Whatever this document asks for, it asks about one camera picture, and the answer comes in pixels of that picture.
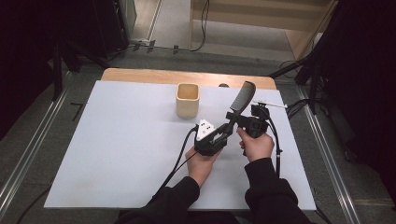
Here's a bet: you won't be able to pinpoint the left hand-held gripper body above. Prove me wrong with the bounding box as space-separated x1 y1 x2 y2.
193 119 230 157

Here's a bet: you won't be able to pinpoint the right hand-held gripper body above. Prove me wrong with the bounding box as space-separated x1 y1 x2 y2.
242 99 288 140

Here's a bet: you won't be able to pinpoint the dark grey spatula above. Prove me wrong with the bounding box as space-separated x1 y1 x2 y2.
218 80 257 139

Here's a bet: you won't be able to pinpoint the person's right hand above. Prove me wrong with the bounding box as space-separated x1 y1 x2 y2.
236 126 276 163

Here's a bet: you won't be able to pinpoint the person's left hand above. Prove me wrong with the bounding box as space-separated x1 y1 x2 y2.
185 146 224 189

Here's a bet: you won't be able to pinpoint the cream square cup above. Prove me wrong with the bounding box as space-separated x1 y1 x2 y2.
175 82 201 119

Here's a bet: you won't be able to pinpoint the black metal stand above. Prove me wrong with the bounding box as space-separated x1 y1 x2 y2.
268 46 326 116
50 39 110 101

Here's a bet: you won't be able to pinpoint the white table board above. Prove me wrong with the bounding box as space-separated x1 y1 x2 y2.
43 79 317 211

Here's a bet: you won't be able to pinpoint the light wooden shelf unit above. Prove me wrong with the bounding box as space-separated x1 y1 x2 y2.
189 0 340 61

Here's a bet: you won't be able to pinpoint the black cabinet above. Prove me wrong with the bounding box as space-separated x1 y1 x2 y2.
92 0 129 58

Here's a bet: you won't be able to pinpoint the right hand-held gripper cable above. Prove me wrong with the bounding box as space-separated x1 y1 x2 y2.
262 106 284 180

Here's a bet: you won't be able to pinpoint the hand-held gripper cable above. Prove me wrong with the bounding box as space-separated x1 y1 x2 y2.
158 125 200 191
262 106 284 180

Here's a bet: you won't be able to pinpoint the left hand-held gripper cable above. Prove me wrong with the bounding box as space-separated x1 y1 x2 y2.
158 125 200 191

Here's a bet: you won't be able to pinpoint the black floor cables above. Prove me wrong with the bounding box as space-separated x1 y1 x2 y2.
284 98 312 120

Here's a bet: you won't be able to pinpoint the metal floor rail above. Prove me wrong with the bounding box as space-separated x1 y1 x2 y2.
296 86 362 224
0 70 75 213

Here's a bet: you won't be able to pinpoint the hanging black cable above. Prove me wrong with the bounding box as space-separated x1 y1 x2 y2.
189 0 210 52

